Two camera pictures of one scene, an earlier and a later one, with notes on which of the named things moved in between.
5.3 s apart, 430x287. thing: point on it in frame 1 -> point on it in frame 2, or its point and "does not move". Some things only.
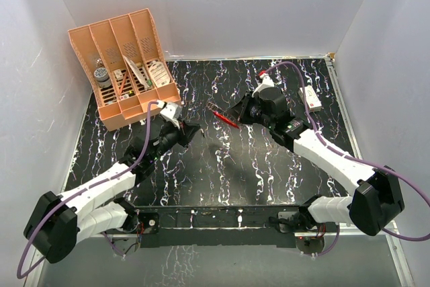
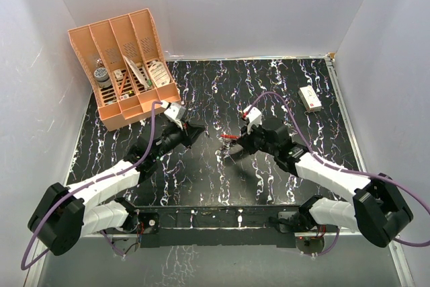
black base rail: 228,226 does not move
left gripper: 186,132 does not move
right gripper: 240,110 -> 245,139
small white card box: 119,74 does not move
